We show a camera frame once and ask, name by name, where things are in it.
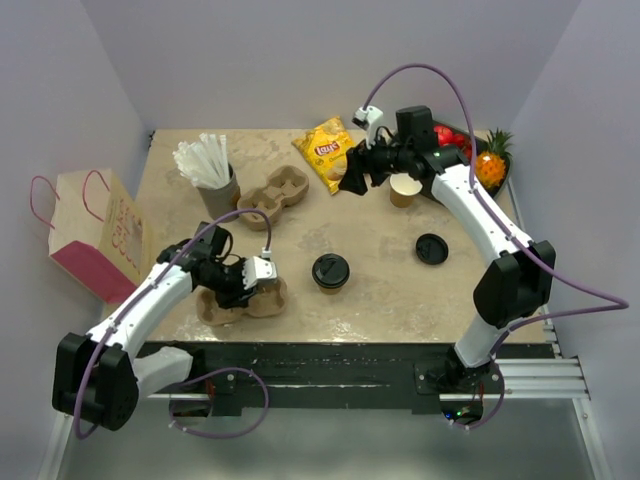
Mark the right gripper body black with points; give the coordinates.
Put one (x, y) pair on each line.
(385, 160)

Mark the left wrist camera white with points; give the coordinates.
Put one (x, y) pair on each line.
(258, 269)

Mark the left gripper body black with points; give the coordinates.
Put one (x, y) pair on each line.
(227, 281)

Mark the orange toy pineapple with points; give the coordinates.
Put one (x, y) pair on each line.
(491, 163)

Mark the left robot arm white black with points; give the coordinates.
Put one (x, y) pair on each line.
(99, 377)

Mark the cardboard cup carrier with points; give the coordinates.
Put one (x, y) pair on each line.
(285, 187)
(270, 300)

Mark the small red apple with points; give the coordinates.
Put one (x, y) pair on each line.
(445, 135)

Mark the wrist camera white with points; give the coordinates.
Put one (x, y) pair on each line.
(369, 119)
(258, 269)

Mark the brown paper coffee cup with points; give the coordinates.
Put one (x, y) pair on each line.
(403, 190)

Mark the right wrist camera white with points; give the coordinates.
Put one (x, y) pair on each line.
(369, 119)

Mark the grey straw holder cup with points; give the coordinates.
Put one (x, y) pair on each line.
(219, 202)

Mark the aluminium rail frame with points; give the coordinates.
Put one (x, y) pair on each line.
(515, 371)

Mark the paper bag pink white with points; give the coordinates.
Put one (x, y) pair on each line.
(98, 234)

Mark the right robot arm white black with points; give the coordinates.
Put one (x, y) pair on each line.
(517, 281)

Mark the yellow Lays chips bag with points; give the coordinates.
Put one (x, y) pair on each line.
(325, 148)

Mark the black coffee cup lid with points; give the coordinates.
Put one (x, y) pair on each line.
(431, 249)

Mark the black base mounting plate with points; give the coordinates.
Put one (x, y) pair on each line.
(344, 376)

